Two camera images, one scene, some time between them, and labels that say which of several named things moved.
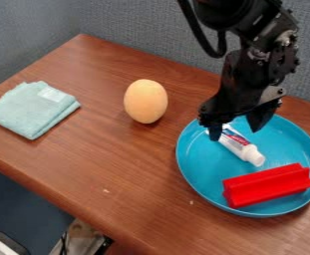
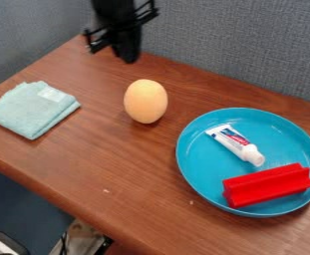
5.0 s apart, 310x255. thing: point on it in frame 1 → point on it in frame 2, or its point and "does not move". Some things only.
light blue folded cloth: [31, 109] does not move
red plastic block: [266, 185] does not move
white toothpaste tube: [234, 140] does not move
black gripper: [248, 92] → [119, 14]
